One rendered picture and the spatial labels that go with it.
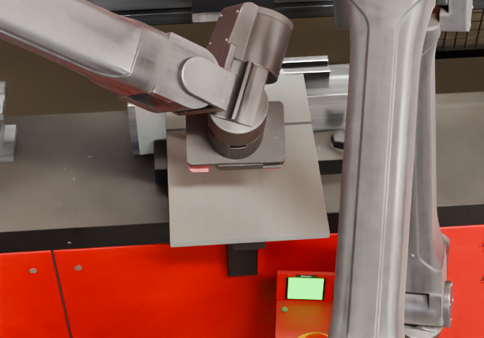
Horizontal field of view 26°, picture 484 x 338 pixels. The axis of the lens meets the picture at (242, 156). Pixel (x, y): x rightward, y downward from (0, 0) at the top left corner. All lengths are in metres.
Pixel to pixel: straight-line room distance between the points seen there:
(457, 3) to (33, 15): 0.34
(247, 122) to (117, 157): 0.49
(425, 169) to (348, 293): 0.24
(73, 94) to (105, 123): 1.32
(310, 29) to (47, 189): 1.66
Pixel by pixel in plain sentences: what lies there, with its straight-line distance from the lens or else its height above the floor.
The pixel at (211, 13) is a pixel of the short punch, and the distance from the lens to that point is 1.30.
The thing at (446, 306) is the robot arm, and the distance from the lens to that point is 1.08.
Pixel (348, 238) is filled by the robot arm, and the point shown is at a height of 1.35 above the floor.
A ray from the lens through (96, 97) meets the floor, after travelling 2.79.
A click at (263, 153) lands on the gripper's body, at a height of 1.14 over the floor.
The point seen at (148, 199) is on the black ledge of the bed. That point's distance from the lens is 1.38.
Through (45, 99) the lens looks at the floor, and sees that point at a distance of 2.80.
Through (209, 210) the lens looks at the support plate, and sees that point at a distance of 1.20.
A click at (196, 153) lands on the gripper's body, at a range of 1.07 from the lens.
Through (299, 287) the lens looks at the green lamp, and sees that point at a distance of 1.37.
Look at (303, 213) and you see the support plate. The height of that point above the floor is 1.00.
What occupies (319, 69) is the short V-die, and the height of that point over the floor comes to 1.00.
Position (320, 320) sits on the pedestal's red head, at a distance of 1.38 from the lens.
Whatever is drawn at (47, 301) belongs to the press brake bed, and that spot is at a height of 0.72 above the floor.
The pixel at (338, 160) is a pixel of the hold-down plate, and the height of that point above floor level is 0.90.
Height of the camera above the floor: 1.93
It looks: 48 degrees down
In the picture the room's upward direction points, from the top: straight up
